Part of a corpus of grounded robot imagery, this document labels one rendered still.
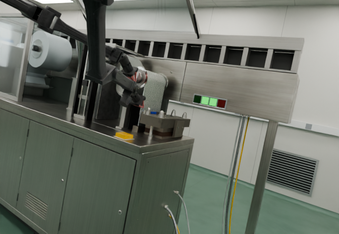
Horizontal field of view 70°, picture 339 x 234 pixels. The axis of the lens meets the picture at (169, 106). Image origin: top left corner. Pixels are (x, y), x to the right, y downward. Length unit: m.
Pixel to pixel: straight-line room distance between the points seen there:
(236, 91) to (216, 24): 2.90
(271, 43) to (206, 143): 2.83
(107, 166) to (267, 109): 1.01
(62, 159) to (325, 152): 3.30
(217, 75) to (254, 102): 0.31
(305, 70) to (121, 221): 3.28
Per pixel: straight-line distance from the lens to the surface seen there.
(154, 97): 1.69
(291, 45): 1.67
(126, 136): 1.33
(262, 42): 1.70
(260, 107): 1.63
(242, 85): 1.66
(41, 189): 1.93
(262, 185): 1.84
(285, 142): 3.96
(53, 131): 1.79
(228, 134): 4.11
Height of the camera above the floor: 1.18
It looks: 3 degrees down
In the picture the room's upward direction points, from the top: 11 degrees clockwise
